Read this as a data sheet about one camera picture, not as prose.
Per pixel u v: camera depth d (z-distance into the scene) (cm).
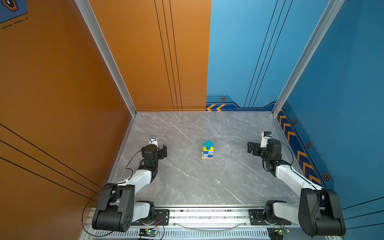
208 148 86
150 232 70
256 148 79
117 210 42
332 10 70
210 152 89
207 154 91
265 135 79
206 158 93
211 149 87
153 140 77
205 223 73
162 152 83
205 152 89
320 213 41
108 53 86
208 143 102
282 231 70
